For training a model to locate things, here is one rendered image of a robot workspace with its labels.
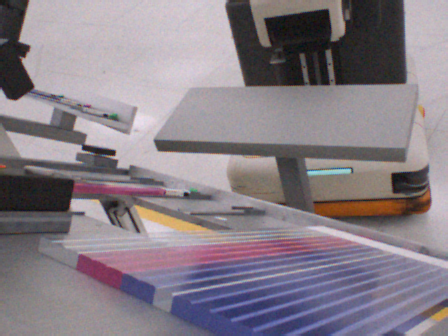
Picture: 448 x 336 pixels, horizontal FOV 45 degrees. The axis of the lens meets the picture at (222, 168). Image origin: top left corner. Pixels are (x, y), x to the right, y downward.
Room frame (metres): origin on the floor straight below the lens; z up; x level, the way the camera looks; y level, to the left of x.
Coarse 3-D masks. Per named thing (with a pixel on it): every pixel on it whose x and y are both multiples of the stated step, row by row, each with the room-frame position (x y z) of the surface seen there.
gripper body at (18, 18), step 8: (0, 8) 1.00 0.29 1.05; (0, 16) 0.99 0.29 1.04; (8, 16) 0.99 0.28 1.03; (16, 16) 1.00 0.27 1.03; (24, 16) 1.01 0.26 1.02; (0, 24) 0.98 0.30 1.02; (8, 24) 0.98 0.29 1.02; (16, 24) 0.99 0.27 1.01; (0, 32) 0.98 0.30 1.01; (8, 32) 0.98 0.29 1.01; (16, 32) 0.99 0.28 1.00; (16, 40) 0.99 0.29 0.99; (24, 48) 0.96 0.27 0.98
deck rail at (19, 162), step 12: (0, 156) 0.72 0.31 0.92; (12, 156) 0.74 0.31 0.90; (12, 168) 0.72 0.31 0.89; (48, 168) 0.76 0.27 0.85; (60, 168) 0.77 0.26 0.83; (72, 168) 0.79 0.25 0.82; (84, 168) 0.80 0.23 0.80; (96, 168) 0.82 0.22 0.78; (108, 168) 0.83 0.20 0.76; (120, 168) 0.85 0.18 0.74
